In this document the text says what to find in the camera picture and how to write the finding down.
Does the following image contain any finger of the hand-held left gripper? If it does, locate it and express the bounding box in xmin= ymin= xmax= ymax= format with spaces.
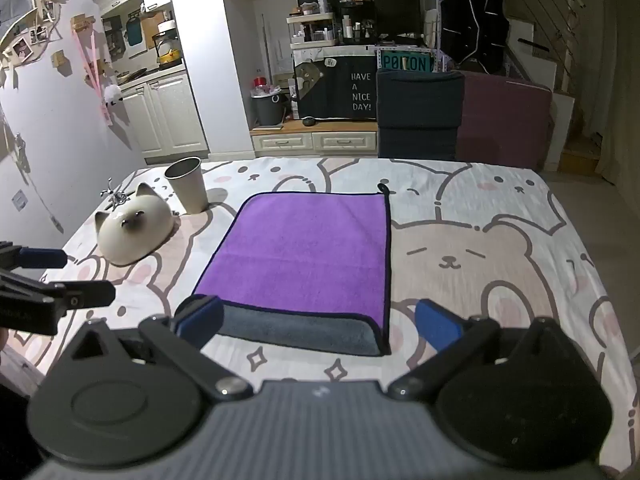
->
xmin=0 ymin=268 xmax=117 ymax=311
xmin=0 ymin=241 xmax=69 ymax=272

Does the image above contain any grey trash bin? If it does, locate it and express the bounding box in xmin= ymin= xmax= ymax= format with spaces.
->
xmin=250 ymin=91 xmax=286 ymax=128

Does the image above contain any pink ribbon cat toy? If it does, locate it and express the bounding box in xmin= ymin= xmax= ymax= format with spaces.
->
xmin=72 ymin=25 xmax=124 ymax=126

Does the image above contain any small silver metal figurine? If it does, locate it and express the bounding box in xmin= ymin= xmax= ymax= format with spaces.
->
xmin=100 ymin=178 xmax=129 ymax=211

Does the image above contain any beige metal cup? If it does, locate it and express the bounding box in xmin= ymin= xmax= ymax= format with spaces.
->
xmin=164 ymin=157 xmax=209 ymax=214

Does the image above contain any white kitchen cabinet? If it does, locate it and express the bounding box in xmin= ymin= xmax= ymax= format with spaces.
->
xmin=120 ymin=71 xmax=209 ymax=157

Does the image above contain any teal cutting board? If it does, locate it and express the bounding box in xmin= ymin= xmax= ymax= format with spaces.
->
xmin=125 ymin=14 xmax=144 ymax=47

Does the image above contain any white storage rack with bottles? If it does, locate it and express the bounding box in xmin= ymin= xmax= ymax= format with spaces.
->
xmin=287 ymin=0 xmax=337 ymax=50

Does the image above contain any black storage rack with bottles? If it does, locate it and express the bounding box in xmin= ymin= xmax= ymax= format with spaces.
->
xmin=338 ymin=0 xmax=377 ymax=45

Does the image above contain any black printed curtain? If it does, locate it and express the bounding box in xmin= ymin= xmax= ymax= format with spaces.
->
xmin=292 ymin=55 xmax=379 ymax=121

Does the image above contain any white drawer cabinet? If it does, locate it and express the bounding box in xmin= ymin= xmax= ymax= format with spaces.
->
xmin=250 ymin=119 xmax=379 ymax=158

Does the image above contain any dark blue chair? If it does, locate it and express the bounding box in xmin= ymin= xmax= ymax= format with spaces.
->
xmin=376 ymin=69 xmax=466 ymax=161

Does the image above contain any purple-brown sofa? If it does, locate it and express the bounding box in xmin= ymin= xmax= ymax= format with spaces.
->
xmin=456 ymin=71 xmax=554 ymax=171

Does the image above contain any wooden cutting board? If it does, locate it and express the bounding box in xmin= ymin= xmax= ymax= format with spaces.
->
xmin=141 ymin=12 xmax=167 ymax=50

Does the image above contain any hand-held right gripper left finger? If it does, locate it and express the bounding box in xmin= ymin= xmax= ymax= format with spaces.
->
xmin=59 ymin=294 xmax=254 ymax=404

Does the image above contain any white cat-shaped ceramic bowl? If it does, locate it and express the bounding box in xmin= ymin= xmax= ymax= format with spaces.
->
xmin=95 ymin=182 xmax=176 ymax=266

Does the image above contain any teal plate sign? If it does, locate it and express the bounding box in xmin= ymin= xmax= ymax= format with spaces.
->
xmin=376 ymin=48 xmax=434 ymax=73

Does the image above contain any yellow kettle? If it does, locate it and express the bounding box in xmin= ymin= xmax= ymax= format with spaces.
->
xmin=151 ymin=30 xmax=183 ymax=71

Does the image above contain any wooden wall decoration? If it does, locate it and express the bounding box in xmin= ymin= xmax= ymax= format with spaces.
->
xmin=0 ymin=0 xmax=68 ymax=68

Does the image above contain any purple and grey towel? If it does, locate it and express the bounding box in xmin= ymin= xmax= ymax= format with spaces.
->
xmin=192 ymin=185 xmax=393 ymax=357

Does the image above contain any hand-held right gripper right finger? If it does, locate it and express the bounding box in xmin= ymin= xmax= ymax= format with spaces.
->
xmin=387 ymin=298 xmax=593 ymax=403

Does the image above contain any black jacket with white trim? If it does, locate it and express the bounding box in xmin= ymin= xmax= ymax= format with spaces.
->
xmin=440 ymin=0 xmax=510 ymax=73

